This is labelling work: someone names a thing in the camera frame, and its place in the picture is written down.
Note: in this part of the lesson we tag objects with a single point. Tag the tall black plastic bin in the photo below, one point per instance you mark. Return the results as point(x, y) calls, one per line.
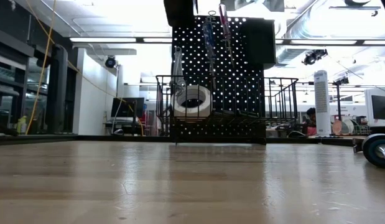
point(260, 40)

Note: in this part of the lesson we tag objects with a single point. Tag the white tape roll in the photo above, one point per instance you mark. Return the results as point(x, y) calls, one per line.
point(206, 107)

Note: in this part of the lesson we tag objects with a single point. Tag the red clear screwdriver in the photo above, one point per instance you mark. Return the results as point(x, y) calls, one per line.
point(224, 17)

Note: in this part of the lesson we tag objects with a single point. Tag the dark storage shelf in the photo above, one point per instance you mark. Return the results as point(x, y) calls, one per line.
point(8, 77)

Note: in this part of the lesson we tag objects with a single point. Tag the grey ventilation duct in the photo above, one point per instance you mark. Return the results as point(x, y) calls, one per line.
point(288, 56)

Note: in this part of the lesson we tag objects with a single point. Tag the round black lamp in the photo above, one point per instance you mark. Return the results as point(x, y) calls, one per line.
point(110, 61)

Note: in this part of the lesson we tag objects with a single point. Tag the black pegboard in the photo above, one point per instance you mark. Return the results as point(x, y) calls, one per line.
point(242, 93)

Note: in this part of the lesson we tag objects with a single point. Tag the black ceiling fixture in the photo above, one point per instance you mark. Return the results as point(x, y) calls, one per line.
point(315, 57)

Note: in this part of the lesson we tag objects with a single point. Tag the black computer monitor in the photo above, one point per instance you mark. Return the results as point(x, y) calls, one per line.
point(382, 107)
point(127, 107)

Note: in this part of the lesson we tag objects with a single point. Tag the ceiling light bar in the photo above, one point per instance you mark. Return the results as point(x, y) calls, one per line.
point(319, 42)
point(102, 39)

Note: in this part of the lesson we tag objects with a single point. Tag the white tower fan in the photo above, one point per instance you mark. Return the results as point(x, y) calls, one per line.
point(321, 99)

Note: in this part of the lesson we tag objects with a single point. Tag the yellow green bottle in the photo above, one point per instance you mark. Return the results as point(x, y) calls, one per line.
point(21, 124)

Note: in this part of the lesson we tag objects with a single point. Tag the person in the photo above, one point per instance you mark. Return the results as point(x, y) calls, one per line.
point(311, 119)

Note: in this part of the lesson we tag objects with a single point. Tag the wide black plastic bin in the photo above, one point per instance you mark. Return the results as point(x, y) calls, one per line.
point(179, 11)

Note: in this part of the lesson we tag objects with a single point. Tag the silver pegboard hook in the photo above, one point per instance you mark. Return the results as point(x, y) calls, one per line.
point(212, 13)

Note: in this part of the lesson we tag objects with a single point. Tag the black tripod stand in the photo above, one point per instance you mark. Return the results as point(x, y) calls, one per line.
point(338, 102)

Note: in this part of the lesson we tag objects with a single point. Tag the black blue grip screwdriver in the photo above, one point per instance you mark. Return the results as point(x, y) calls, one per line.
point(374, 149)

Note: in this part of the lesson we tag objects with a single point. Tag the large blue clear screwdriver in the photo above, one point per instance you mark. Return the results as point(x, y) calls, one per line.
point(209, 37)

